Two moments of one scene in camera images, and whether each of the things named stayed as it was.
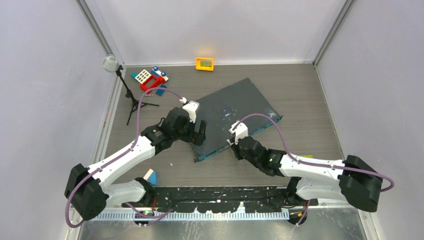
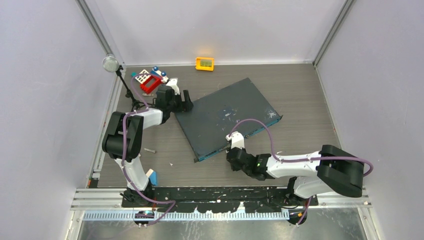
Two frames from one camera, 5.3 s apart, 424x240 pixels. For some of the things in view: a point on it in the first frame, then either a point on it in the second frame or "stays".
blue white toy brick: [155, 71] stays
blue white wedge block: [151, 177] stays
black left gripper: [194, 137] to [184, 106]
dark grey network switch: [221, 110] stays
